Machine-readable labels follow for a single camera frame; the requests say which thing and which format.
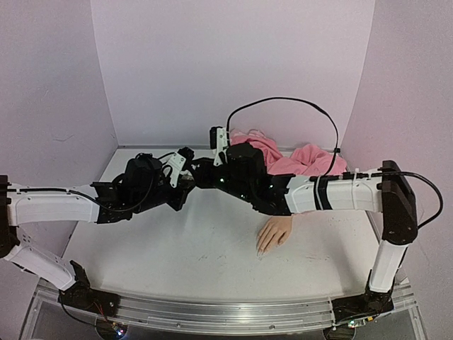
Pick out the pink sweatshirt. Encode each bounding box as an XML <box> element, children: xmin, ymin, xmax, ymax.
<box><xmin>231</xmin><ymin>130</ymin><xmax>333</xmax><ymax>176</ymax></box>

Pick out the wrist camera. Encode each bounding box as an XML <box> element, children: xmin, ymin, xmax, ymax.
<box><xmin>210</xmin><ymin>126</ymin><xmax>229</xmax><ymax>166</ymax></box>
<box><xmin>166</xmin><ymin>147</ymin><xmax>195</xmax><ymax>188</ymax></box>

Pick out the black left camera cable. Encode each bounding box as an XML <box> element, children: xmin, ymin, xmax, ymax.
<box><xmin>151</xmin><ymin>152</ymin><xmax>178</xmax><ymax>178</ymax></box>

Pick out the black camera cable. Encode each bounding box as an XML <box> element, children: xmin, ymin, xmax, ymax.
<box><xmin>226</xmin><ymin>97</ymin><xmax>343</xmax><ymax>176</ymax></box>
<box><xmin>151</xmin><ymin>152</ymin><xmax>178</xmax><ymax>178</ymax></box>

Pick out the aluminium front rail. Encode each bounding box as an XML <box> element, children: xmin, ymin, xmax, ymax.
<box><xmin>33</xmin><ymin>283</ymin><xmax>421</xmax><ymax>335</ymax></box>

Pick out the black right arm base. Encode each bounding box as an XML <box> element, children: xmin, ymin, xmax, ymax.
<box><xmin>332</xmin><ymin>280</ymin><xmax>395</xmax><ymax>326</ymax></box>

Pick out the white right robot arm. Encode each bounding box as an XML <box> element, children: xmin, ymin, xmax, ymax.
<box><xmin>190</xmin><ymin>143</ymin><xmax>417</xmax><ymax>293</ymax></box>

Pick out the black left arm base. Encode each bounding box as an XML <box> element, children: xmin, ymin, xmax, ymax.
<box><xmin>58</xmin><ymin>260</ymin><xmax>120</xmax><ymax>317</ymax></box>

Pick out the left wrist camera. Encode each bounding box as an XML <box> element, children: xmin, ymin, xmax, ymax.
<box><xmin>166</xmin><ymin>147</ymin><xmax>195</xmax><ymax>188</ymax></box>

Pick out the clear nail polish bottle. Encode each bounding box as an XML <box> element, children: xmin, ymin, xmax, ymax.
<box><xmin>179</xmin><ymin>171</ymin><xmax>194</xmax><ymax>182</ymax></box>

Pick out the mannequin hand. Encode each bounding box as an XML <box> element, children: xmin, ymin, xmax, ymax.
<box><xmin>256</xmin><ymin>216</ymin><xmax>293</xmax><ymax>256</ymax></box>

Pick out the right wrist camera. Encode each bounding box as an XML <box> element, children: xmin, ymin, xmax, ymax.
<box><xmin>210</xmin><ymin>126</ymin><xmax>229</xmax><ymax>166</ymax></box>

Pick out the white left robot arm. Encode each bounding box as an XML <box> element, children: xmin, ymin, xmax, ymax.
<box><xmin>1</xmin><ymin>152</ymin><xmax>194</xmax><ymax>310</ymax></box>

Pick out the black right camera cable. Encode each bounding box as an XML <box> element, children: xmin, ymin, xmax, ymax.
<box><xmin>226</xmin><ymin>97</ymin><xmax>343</xmax><ymax>176</ymax></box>

